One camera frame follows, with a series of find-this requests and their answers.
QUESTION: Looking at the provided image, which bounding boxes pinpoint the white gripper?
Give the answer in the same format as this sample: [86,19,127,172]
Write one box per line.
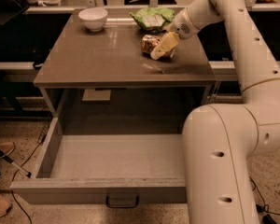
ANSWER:
[150,7,200,60]

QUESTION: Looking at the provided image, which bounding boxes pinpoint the black cable left floor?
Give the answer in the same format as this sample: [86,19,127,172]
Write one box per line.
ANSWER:
[10,131,48,224]

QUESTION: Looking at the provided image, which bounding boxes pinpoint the crushed orange soda can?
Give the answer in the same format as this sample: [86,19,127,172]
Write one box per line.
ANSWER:
[141,35,175,60]

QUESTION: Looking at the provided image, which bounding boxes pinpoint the white ceramic bowl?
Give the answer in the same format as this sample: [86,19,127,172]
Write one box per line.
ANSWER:
[78,7,108,32]

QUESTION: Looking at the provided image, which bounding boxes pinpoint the white black cane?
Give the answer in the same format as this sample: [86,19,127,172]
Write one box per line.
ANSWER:
[0,149,32,178]

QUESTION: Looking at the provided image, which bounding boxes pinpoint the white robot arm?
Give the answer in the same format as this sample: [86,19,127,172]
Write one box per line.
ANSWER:
[151,0,280,224]

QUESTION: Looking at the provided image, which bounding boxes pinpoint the grey cabinet with glossy top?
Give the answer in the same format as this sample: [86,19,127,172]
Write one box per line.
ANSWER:
[34,7,216,112]

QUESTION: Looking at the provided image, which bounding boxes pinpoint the black floor cable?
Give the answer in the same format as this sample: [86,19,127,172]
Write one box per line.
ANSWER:
[248,175,280,224]

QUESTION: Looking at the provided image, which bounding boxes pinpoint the paper label inside cabinet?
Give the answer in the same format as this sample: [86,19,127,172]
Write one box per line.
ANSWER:
[82,89,111,102]

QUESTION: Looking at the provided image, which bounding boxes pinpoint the black drawer handle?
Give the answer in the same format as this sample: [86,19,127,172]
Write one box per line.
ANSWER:
[105,196,139,209]

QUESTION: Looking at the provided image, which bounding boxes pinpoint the tan shoe upper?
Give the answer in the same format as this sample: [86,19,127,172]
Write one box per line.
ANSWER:
[0,142,15,155]

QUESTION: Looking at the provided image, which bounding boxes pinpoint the green chip bag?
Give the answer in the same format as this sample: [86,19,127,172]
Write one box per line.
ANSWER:
[130,7,175,32]

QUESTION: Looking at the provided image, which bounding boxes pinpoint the open grey top drawer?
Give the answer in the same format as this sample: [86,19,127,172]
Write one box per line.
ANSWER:
[10,89,190,205]

